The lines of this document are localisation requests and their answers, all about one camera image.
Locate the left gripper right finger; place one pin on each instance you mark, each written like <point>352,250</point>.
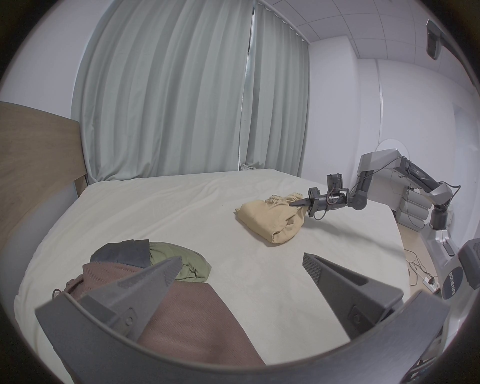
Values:
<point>345,292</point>

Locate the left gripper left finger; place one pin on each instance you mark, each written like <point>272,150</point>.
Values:
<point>138,292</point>

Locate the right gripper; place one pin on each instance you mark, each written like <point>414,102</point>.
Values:
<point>330,202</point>

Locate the tan shorts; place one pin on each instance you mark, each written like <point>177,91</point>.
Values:
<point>266,219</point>

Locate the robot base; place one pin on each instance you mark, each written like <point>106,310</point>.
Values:
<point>442,240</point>

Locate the bed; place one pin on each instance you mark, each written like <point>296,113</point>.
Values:
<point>168,210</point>

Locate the black garment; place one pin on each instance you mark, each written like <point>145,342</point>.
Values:
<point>120,253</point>

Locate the green garment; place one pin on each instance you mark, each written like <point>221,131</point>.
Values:
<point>180,260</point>

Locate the brown garment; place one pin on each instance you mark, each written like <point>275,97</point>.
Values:
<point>187,326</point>

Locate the white power strip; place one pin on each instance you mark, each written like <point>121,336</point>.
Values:
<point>430,283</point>

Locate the pale green curtain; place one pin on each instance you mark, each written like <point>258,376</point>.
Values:
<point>277,105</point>
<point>161,93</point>

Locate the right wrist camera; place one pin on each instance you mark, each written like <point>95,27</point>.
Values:
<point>335,182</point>

